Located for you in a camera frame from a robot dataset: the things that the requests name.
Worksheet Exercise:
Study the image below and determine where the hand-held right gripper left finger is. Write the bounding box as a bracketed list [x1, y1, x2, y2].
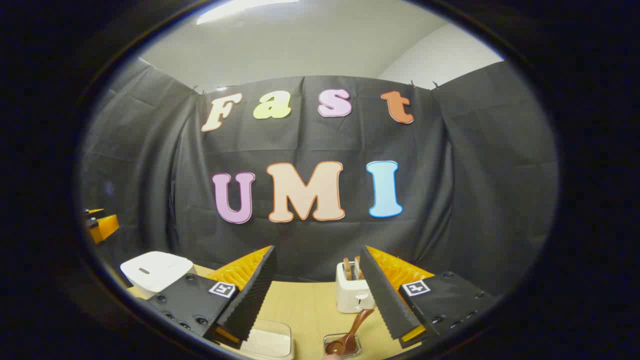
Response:
[147, 245, 278, 351]

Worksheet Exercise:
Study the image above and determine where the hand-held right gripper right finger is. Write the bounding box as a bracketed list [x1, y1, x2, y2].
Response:
[359, 245, 501, 350]

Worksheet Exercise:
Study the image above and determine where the brown wooden spoon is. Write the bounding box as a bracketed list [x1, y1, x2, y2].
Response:
[325, 308, 375, 357]

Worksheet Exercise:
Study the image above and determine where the white rice cooker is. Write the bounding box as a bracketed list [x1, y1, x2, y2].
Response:
[120, 251, 197, 300]

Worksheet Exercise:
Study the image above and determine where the white toaster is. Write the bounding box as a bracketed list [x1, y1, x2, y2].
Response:
[335, 257, 376, 314]

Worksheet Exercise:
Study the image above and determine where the black backdrop cloth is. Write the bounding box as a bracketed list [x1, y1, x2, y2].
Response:
[80, 59, 558, 301]

